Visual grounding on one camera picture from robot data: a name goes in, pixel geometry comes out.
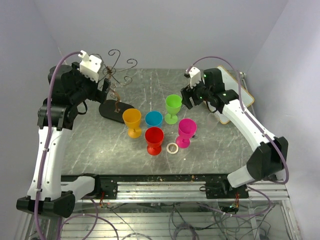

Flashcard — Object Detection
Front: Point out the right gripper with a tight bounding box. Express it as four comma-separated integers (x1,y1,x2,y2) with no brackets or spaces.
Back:
181,75,213,109

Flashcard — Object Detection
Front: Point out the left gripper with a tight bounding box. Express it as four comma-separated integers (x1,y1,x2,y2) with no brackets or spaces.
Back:
70,61,111,105

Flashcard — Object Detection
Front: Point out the green plastic wine glass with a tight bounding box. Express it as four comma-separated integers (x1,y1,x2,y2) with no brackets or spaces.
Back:
164,94,182,125

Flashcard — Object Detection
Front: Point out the pink plastic wine glass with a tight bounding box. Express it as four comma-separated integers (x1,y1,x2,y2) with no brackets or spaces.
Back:
175,118,197,149

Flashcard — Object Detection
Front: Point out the blue plastic wine glass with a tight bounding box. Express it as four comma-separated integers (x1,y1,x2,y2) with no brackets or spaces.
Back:
145,110,163,128

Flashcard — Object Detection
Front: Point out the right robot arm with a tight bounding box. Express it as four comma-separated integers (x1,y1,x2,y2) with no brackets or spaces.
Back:
180,67,288,198

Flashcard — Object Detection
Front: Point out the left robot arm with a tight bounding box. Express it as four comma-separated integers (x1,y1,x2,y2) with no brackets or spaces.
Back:
16,61,110,218

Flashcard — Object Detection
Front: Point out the orange plastic wine glass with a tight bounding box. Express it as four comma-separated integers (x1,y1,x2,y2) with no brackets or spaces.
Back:
122,108,142,139

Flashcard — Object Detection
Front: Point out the red plastic wine glass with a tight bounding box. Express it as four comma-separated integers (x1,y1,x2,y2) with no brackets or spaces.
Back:
144,127,164,156

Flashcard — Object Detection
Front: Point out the white board yellow rim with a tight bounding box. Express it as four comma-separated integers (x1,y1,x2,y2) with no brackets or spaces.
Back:
215,65,256,125

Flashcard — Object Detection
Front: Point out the white tape roll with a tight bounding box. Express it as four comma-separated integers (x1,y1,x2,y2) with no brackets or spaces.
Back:
166,142,179,155

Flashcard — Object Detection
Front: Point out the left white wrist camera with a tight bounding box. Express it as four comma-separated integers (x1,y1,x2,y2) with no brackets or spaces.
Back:
78,50,103,83

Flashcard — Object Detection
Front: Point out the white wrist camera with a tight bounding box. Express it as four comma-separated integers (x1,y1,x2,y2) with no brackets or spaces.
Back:
185,66,202,89
78,50,103,83

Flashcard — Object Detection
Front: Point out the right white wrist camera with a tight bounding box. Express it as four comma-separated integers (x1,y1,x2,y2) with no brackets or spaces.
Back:
185,66,202,89

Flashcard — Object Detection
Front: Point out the copper wire glass rack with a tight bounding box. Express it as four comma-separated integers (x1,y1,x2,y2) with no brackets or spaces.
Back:
93,48,138,124

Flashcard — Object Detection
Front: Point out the aluminium mounting rail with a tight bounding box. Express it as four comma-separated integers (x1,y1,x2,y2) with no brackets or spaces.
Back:
59,174,291,203

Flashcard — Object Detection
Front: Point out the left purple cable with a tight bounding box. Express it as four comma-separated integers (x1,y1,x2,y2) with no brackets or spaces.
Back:
34,51,120,240

